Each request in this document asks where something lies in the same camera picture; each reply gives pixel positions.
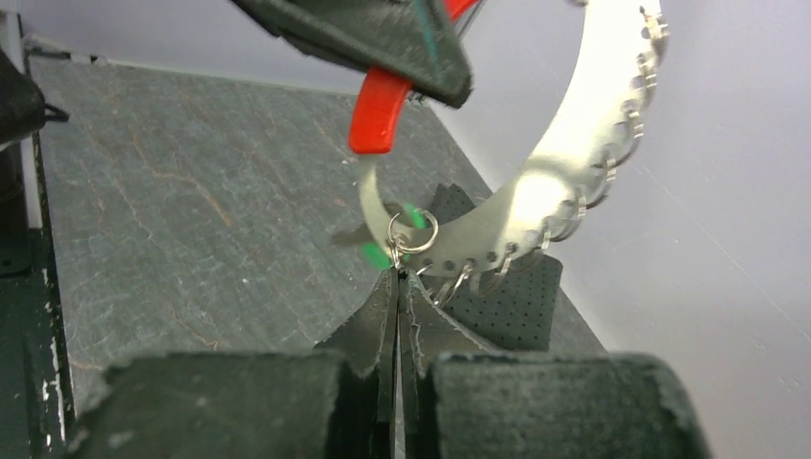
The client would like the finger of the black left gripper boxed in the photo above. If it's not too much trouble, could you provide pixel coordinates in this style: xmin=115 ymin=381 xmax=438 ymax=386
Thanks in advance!
xmin=234 ymin=0 xmax=472 ymax=108

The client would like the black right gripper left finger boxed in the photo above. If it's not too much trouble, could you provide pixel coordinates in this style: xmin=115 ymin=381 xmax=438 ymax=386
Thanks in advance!
xmin=65 ymin=269 xmax=399 ymax=458

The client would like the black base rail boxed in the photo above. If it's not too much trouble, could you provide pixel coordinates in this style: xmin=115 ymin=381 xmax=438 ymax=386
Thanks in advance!
xmin=1 ymin=44 xmax=67 ymax=458

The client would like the grey perforated mat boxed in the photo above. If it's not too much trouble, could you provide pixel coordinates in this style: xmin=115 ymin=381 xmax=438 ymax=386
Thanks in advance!
xmin=418 ymin=184 xmax=565 ymax=354

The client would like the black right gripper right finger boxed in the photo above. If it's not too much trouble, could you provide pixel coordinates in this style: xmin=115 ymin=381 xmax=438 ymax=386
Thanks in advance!
xmin=400 ymin=272 xmax=712 ymax=458

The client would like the large metal keyring red grip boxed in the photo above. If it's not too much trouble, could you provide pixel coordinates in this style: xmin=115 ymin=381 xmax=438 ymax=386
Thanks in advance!
xmin=350 ymin=1 xmax=669 ymax=304

